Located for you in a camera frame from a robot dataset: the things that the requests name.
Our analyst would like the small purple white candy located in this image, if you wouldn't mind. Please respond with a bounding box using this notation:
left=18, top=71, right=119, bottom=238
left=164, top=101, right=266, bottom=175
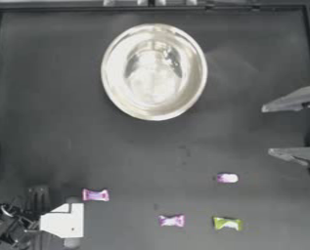
left=217, top=172, right=239, bottom=185

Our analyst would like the steel bowl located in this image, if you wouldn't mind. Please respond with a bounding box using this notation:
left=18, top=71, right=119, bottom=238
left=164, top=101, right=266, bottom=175
left=100, top=22, right=210, bottom=122

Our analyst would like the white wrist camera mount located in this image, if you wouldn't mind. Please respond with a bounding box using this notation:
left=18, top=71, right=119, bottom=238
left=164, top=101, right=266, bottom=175
left=38, top=202, right=85, bottom=239

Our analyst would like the black table frame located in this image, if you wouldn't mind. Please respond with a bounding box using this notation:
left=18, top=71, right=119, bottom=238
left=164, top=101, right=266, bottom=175
left=0, top=2, right=310, bottom=86

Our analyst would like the green candy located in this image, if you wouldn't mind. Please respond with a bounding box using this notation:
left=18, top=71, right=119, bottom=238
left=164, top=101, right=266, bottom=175
left=213, top=216, right=243, bottom=231

